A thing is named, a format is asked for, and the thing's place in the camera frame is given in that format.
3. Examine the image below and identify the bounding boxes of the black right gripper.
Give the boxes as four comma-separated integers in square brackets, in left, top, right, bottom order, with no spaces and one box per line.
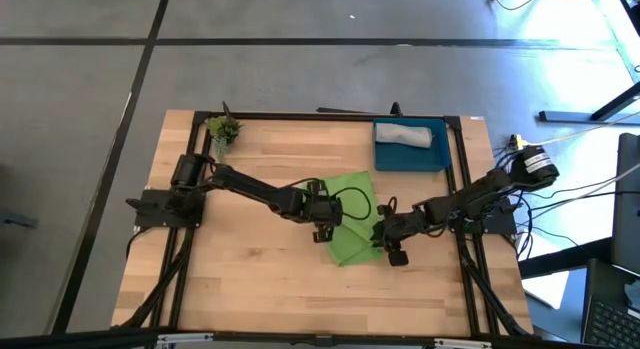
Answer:
[370,211,426,250]

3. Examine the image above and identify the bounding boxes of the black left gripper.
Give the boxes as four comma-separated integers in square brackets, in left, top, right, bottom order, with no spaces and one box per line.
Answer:
[299,191,344,244]

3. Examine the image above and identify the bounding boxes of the green microfiber towel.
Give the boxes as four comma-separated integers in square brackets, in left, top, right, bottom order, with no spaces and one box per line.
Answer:
[319,170,386,268]

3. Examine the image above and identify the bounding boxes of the grey waffle microfiber towel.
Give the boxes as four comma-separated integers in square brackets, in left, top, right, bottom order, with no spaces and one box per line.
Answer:
[374,122,434,150]

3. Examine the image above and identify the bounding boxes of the blue basket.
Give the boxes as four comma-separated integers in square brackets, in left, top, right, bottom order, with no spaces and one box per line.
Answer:
[372,117,453,173]

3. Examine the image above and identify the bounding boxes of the green artificial potted plant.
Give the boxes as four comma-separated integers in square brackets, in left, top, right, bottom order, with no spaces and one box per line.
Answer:
[206,113,245,170]

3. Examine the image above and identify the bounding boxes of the white board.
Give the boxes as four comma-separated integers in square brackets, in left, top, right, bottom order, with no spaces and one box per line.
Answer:
[519,232,572,310]

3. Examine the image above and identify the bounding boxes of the black slanted desk bar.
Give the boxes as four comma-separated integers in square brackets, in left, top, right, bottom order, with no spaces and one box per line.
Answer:
[518,237,615,280]

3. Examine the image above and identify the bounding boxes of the black laptop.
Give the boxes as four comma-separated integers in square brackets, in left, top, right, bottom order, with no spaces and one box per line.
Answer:
[581,258,640,349]

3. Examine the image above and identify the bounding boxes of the black desk leg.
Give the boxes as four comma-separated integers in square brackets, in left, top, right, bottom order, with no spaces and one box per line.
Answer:
[538,81,640,125]

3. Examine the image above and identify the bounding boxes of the black overhead rig bar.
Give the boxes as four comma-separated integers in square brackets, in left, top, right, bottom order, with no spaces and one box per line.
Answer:
[0,327,640,349]

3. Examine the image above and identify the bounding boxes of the black monitor panel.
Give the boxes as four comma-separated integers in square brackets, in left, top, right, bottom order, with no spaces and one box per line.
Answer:
[610,132,640,278]

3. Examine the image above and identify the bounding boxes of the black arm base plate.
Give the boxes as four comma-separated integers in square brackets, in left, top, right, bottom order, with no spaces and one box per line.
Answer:
[446,194,517,235]
[125,188,206,229]

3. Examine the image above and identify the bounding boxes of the black aluminium table frame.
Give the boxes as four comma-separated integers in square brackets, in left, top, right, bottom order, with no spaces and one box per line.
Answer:
[112,101,534,339]

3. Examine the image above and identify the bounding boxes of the pale power cable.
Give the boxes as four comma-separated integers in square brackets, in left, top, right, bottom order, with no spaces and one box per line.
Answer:
[522,110,640,148]

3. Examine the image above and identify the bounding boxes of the black floor cable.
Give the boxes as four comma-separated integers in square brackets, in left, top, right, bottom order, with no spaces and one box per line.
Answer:
[481,0,545,12]

